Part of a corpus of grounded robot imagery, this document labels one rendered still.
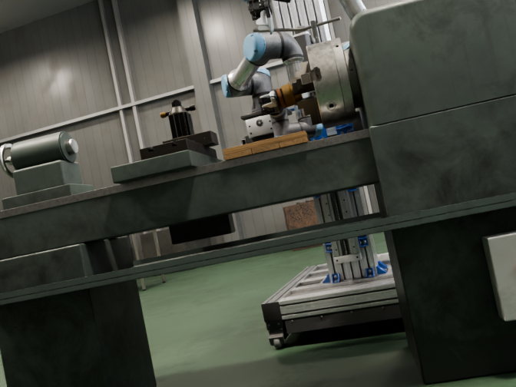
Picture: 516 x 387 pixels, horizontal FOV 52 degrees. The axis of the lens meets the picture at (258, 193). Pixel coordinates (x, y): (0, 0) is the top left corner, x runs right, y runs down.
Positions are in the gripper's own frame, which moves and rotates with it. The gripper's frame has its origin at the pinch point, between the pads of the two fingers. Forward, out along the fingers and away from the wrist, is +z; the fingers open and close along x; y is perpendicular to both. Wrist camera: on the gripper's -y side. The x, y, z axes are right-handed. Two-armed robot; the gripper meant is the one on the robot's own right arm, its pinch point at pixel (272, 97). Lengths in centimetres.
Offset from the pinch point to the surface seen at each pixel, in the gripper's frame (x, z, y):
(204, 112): 169, -771, 206
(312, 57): 8.0, 10.5, -17.3
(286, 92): 0.3, 1.1, -5.2
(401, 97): -14.3, 18.8, -43.3
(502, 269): -74, 26, -61
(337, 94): -6.9, 10.8, -23.3
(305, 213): -54, -637, 48
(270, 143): -18.8, 14.8, 2.7
